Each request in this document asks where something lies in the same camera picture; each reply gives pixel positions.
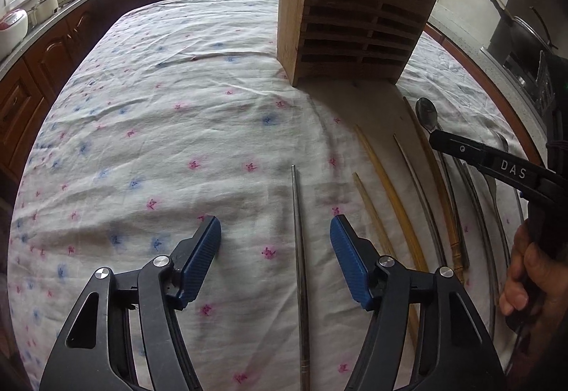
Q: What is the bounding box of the yellow bamboo chopstick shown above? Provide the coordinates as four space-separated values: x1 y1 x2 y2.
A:
354 125 428 272

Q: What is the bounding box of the white floral tablecloth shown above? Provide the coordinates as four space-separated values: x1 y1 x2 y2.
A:
8 0 523 390

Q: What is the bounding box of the metal spoon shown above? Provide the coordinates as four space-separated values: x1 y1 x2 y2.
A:
415 97 470 270

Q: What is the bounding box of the wooden utensil holder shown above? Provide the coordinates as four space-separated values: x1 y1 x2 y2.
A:
276 0 436 86

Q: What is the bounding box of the black wok with handle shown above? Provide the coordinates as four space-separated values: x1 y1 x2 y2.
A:
489 0 556 67

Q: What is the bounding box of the brown wooden chopstick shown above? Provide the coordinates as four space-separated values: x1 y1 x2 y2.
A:
403 97 469 284

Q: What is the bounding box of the person's right hand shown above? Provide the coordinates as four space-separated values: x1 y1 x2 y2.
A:
499 223 567 324

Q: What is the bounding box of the thin metal chopstick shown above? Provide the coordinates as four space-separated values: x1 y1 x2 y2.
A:
393 134 447 266

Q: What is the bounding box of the red white rice cooker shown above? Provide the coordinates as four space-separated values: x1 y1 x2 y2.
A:
0 9 28 60

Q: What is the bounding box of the short bamboo chopstick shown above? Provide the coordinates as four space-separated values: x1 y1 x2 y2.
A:
353 172 420 347

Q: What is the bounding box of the gas stove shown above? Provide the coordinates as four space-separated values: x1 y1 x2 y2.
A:
504 51 567 141

